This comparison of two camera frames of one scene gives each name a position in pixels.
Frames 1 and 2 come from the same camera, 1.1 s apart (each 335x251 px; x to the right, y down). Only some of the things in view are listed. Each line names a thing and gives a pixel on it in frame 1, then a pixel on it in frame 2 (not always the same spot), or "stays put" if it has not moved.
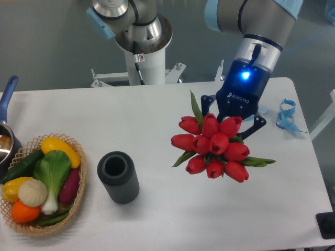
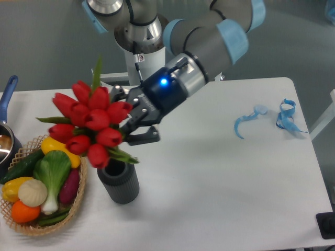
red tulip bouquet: [215, 150] to [89, 124]
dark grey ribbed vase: [117, 170] stays put
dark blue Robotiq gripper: [240, 94] to [158, 95]
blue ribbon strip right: [285, 120] stays put
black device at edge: [326, 223] stays put
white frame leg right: [329, 117] stays put
